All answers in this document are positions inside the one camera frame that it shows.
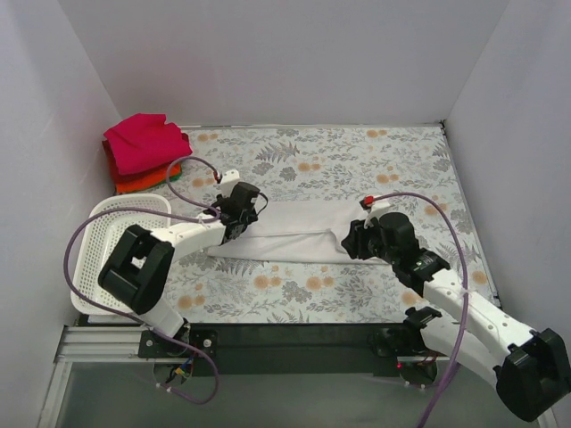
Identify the white t shirt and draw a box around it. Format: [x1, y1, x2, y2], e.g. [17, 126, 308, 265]
[207, 201, 368, 265]

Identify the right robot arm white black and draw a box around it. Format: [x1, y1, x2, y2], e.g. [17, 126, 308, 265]
[341, 212, 570, 422]

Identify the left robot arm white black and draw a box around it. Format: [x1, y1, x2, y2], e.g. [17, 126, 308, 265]
[98, 181, 261, 357]

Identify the orange folded t shirt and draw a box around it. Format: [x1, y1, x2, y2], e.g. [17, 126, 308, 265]
[102, 141, 168, 194]

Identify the pink folded t shirt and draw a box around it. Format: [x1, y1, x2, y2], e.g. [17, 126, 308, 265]
[103, 113, 192, 175]

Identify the white perforated plastic basket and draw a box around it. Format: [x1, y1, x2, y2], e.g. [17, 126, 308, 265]
[72, 193, 171, 313]

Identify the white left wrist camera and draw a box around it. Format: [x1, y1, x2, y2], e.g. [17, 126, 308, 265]
[218, 169, 241, 198]

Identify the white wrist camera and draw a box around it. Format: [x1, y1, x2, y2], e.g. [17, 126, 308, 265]
[360, 195, 391, 227]
[218, 169, 241, 198]

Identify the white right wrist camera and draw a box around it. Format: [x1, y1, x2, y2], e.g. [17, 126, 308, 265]
[360, 195, 391, 227]

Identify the aluminium extrusion rail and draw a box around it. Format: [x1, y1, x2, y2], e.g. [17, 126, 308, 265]
[55, 325, 148, 365]

